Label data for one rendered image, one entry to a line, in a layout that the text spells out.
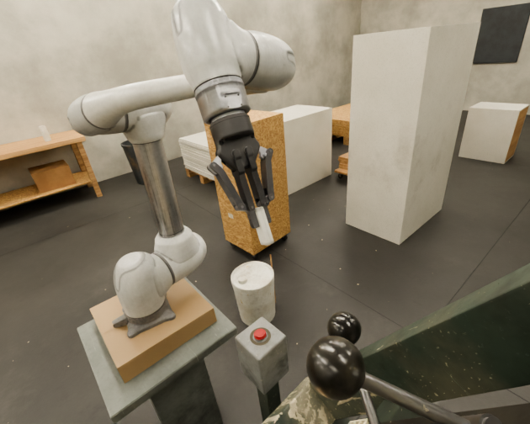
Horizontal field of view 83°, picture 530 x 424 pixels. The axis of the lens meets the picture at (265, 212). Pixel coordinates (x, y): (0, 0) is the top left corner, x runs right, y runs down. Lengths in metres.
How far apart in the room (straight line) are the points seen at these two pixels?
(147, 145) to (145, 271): 0.45
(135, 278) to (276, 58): 0.86
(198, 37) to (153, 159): 0.64
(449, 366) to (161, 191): 0.97
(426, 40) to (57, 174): 4.55
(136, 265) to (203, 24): 0.85
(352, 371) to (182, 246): 1.08
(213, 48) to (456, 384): 0.65
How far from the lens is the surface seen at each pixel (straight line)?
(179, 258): 1.26
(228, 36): 0.58
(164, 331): 1.28
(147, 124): 1.09
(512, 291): 0.46
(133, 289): 1.20
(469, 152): 5.47
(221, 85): 0.54
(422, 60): 2.58
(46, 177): 5.09
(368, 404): 0.37
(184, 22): 0.59
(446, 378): 0.61
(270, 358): 1.03
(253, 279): 2.10
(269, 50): 0.66
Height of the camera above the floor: 1.73
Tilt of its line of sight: 29 degrees down
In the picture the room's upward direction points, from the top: 6 degrees counter-clockwise
